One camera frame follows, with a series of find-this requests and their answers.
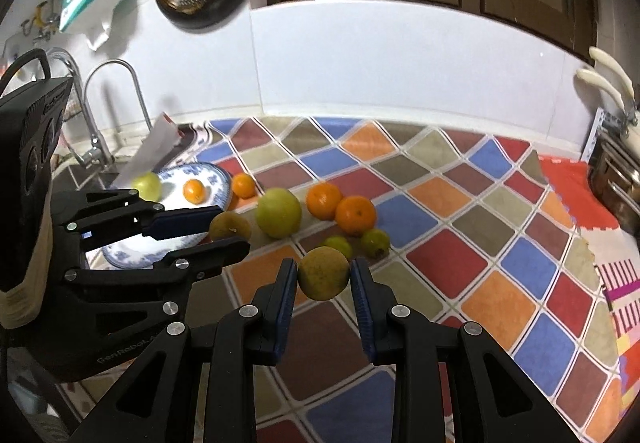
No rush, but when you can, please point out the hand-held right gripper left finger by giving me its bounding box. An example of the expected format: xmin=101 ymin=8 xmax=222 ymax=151
xmin=67 ymin=258 xmax=301 ymax=443

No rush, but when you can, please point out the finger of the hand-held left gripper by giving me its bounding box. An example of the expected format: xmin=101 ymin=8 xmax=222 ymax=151
xmin=51 ymin=189 xmax=224 ymax=245
xmin=64 ymin=237 xmax=251 ymax=286

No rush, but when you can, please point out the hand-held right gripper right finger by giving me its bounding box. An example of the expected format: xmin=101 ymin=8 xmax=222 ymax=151
xmin=349 ymin=257 xmax=576 ymax=443

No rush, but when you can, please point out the blue and white plate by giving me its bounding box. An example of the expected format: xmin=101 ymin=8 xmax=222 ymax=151
xmin=102 ymin=163 xmax=233 ymax=270

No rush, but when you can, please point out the small yellow-brown fruit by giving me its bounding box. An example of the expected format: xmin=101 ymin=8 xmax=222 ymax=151
xmin=298 ymin=246 xmax=351 ymax=301
xmin=209 ymin=211 xmax=252 ymax=244

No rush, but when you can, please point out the small green fruit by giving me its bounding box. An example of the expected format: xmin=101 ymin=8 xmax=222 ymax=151
xmin=322 ymin=235 xmax=355 ymax=260
xmin=360 ymin=228 xmax=391 ymax=259

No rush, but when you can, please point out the orange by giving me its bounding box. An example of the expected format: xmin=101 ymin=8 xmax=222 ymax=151
xmin=306 ymin=183 xmax=345 ymax=220
xmin=183 ymin=178 xmax=207 ymax=204
xmin=231 ymin=173 xmax=257 ymax=200
xmin=335 ymin=195 xmax=377 ymax=237

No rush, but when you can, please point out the large green apple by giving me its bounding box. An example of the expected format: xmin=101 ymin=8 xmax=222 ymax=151
xmin=256 ymin=188 xmax=302 ymax=239

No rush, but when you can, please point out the white plastic sheet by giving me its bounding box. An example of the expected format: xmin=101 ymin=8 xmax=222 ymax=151
xmin=117 ymin=112 xmax=181 ymax=188

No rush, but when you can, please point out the steel sink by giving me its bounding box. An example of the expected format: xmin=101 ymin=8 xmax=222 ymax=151
xmin=52 ymin=163 xmax=121 ymax=194

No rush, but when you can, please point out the large steel faucet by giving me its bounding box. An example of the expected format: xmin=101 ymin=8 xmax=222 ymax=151
xmin=47 ymin=48 xmax=118 ymax=171

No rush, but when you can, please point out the colourful diamond pattern mat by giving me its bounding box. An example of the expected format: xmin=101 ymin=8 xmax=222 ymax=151
xmin=55 ymin=115 xmax=626 ymax=443

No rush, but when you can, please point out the thin gooseneck faucet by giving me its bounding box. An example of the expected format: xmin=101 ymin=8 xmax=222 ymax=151
xmin=82 ymin=59 xmax=153 ymax=131

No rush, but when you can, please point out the red foam mat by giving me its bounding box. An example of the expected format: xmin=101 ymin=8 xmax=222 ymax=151
xmin=537 ymin=155 xmax=640 ymax=236

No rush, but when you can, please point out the pink striped cloth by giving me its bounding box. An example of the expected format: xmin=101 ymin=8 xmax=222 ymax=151
xmin=580 ymin=223 xmax=640 ymax=424

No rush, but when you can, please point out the steel pot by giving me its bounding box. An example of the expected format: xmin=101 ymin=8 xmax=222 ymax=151
xmin=587 ymin=123 xmax=640 ymax=235

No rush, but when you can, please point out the white knife rack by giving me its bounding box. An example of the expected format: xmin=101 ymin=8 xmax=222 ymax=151
xmin=582 ymin=108 xmax=608 ymax=164

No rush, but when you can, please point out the wall hook rack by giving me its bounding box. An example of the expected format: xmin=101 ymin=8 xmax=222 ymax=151
xmin=20 ymin=0 xmax=62 ymax=44

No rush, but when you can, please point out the cream handled knife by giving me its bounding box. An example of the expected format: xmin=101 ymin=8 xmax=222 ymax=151
xmin=575 ymin=68 xmax=627 ymax=110
xmin=589 ymin=46 xmax=637 ymax=96

